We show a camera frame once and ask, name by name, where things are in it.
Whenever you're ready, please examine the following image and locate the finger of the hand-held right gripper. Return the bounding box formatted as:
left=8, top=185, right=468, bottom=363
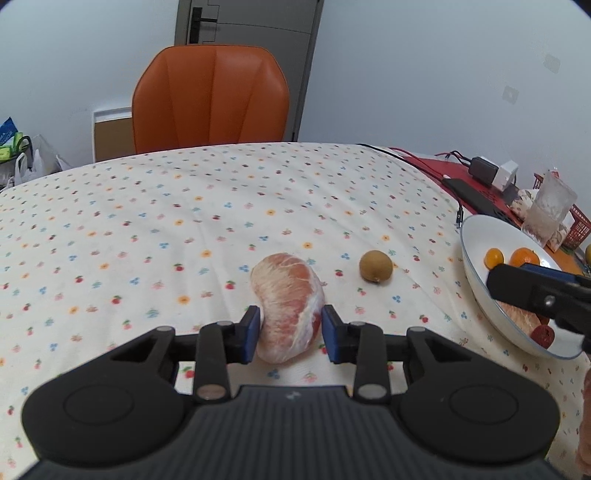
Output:
left=487, top=264, right=591, bottom=330
left=521, top=263, right=591, bottom=289

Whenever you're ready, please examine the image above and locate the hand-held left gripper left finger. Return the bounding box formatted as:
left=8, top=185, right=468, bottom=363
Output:
left=111, top=305, right=263, bottom=401

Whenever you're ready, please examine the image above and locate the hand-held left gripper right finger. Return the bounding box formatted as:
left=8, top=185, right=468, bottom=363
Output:
left=321, top=304, right=472, bottom=401

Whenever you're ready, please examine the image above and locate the medium mandarin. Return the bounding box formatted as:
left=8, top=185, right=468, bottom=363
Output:
left=509, top=247, right=540, bottom=267

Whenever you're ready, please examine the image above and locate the peeled pomelo segment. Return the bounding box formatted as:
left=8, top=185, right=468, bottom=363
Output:
left=250, top=252, right=325, bottom=364

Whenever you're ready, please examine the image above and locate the white bowl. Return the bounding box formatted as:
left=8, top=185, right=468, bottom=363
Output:
left=460, top=215, right=585, bottom=360

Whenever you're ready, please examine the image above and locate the small peeled pomelo piece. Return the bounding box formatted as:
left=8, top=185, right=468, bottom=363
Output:
left=499, top=302, right=543, bottom=330

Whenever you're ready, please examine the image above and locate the red plastic basket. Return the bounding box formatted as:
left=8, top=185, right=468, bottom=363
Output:
left=533, top=173, right=591, bottom=252

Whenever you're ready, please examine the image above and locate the dark red round piece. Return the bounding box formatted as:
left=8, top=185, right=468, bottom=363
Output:
left=531, top=324, right=556, bottom=349

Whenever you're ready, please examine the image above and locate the clear plastic cup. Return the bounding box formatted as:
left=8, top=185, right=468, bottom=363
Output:
left=522, top=170, right=578, bottom=247

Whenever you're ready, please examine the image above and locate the patterned paper packet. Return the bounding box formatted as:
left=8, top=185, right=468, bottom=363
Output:
left=510, top=189, right=573, bottom=252

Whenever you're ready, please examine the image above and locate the brown kiwi left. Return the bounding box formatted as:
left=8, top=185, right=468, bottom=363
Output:
left=359, top=250, right=394, bottom=284

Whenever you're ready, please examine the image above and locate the black power adapter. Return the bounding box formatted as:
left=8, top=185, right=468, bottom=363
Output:
left=468, top=157, right=500, bottom=186

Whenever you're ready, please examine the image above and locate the red mat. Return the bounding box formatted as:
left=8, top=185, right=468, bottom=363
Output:
left=390, top=148, right=532, bottom=217

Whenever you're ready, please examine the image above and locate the floral tablecloth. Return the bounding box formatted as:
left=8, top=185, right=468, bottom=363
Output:
left=0, top=141, right=587, bottom=476

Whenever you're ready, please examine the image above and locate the orange chair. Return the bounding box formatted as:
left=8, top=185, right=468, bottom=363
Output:
left=131, top=45, right=291, bottom=155

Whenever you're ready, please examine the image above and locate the white framed brown board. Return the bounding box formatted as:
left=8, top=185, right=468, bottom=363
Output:
left=91, top=107, right=136, bottom=162

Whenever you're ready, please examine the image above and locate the grey door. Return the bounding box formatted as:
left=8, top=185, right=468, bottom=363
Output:
left=174, top=0, right=325, bottom=141

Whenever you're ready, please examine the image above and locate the black cable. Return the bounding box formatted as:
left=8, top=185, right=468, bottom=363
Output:
left=355, top=143, right=464, bottom=228

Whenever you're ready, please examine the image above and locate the black wire basket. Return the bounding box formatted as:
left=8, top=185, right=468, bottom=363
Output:
left=0, top=134, right=33, bottom=162

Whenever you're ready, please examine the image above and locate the black door handle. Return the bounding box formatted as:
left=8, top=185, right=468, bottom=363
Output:
left=188, top=7, right=218, bottom=44

